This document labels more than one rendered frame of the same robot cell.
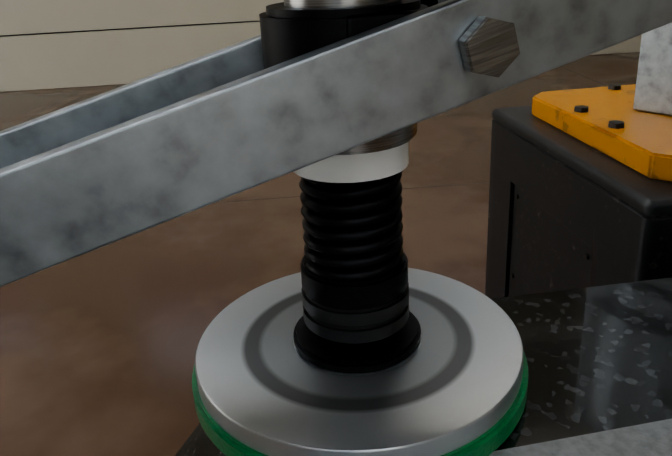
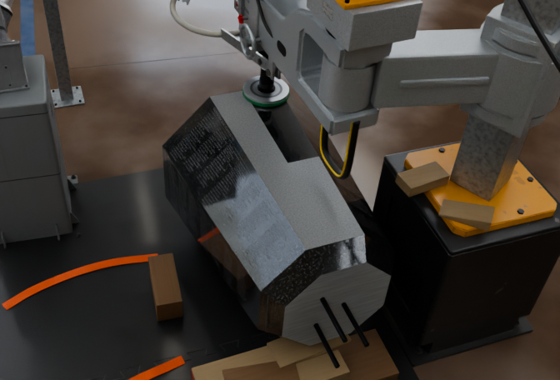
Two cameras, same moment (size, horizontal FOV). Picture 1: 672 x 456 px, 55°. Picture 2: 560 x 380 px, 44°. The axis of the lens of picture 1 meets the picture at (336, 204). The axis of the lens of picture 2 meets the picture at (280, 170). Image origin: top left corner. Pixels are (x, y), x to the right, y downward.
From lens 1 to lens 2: 305 cm
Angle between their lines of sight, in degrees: 65
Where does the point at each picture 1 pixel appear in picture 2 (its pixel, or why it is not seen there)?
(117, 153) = not seen: hidden behind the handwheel
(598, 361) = (272, 113)
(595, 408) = (261, 112)
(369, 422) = (248, 89)
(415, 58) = (257, 57)
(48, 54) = not seen: outside the picture
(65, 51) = not seen: outside the picture
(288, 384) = (254, 83)
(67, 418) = (387, 120)
